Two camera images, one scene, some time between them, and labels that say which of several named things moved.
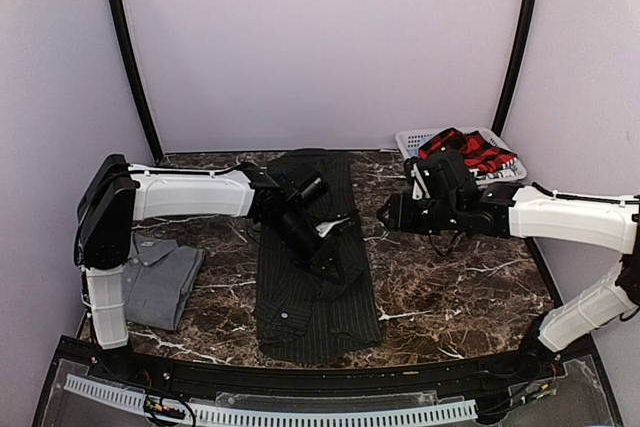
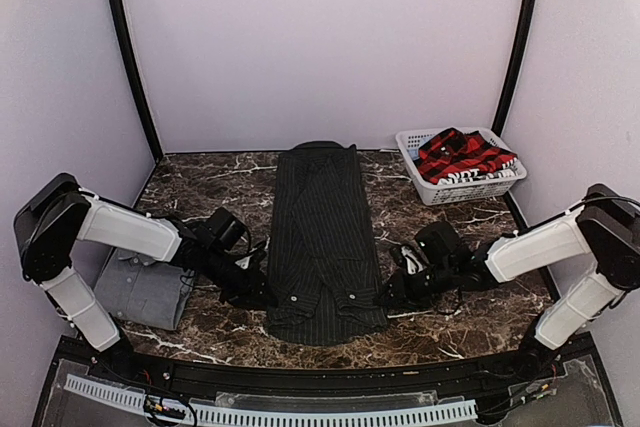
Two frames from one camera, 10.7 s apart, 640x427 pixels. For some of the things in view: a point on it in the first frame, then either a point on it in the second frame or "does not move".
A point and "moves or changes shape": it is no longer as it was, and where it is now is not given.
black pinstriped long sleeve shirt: [303, 314] moves or changes shape
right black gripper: [400, 214] → [402, 297]
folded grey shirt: [158, 280] does not move
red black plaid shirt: [482, 151] does not move
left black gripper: [329, 252] → [249, 291]
